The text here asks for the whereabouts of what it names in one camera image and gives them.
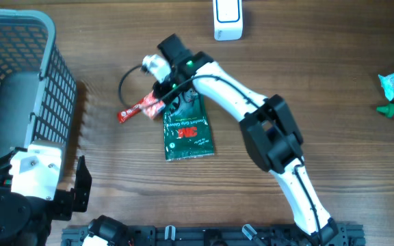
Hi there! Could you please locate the red stick sachet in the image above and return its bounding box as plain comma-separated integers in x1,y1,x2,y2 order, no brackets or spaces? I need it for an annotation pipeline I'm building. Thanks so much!
117,92,157,123

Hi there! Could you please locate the white barcode scanner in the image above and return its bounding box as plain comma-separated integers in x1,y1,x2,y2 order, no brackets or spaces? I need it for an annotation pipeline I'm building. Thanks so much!
213,0,244,42

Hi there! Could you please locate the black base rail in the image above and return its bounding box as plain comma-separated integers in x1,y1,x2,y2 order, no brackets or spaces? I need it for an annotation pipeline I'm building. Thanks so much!
61,223,366,246

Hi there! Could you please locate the green 3M gloves packet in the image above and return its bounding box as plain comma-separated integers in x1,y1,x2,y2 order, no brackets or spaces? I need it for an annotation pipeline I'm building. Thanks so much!
163,88,215,161

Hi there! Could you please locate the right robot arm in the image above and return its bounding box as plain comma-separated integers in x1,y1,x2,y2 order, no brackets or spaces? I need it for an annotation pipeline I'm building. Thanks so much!
149,34,338,245

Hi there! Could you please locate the red packet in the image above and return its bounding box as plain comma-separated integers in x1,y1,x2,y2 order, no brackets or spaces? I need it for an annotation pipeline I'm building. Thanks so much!
140,98,166,120

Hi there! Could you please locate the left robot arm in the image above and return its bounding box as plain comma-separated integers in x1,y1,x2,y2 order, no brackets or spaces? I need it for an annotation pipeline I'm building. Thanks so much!
0,148,92,245

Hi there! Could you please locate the grey plastic mesh basket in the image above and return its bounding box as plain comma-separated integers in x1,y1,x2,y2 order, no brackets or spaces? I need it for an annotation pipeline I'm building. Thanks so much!
0,9,77,158

